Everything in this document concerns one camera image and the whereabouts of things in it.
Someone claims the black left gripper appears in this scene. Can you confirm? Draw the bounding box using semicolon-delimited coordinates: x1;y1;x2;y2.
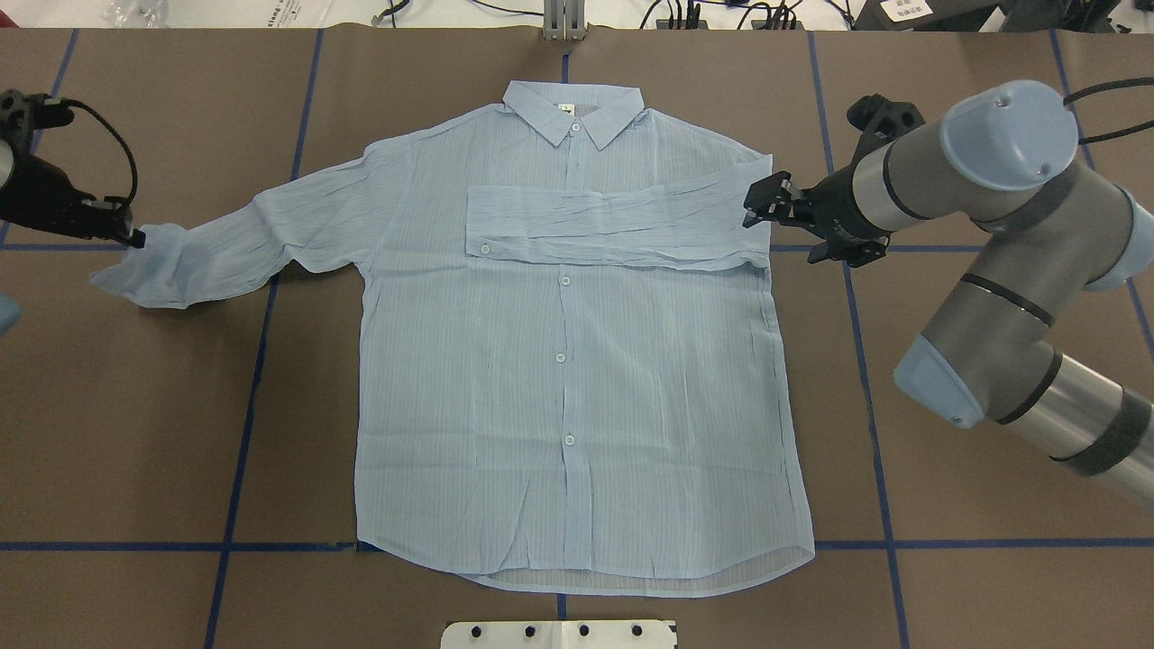
1;156;147;249

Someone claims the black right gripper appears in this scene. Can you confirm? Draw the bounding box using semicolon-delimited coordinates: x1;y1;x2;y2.
743;171;891;267

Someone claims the light blue button shirt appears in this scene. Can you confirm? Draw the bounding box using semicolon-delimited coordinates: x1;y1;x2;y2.
91;79;816;599

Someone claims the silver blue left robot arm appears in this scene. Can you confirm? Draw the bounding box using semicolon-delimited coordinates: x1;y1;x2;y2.
1;141;147;248

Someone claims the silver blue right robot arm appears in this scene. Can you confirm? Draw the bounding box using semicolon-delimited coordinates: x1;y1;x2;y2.
745;79;1153;508

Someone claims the black label printer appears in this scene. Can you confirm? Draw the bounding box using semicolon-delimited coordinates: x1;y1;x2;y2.
852;1;999;32

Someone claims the crumpled clear plastic bag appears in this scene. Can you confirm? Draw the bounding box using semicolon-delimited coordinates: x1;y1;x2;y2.
100;0;170;29

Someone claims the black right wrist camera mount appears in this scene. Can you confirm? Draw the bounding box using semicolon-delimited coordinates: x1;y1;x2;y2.
846;95;926;165

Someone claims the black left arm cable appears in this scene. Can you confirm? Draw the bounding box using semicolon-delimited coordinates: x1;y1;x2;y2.
0;88;138;210

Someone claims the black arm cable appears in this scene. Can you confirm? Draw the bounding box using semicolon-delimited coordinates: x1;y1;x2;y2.
0;88;138;210
1064;76;1154;146

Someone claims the aluminium frame post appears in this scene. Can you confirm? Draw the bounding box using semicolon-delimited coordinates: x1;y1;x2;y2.
544;0;589;42

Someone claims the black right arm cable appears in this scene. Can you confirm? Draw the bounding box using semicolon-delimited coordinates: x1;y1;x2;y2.
1064;76;1154;146

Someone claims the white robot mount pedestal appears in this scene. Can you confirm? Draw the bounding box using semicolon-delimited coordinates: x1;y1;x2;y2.
440;619;679;648

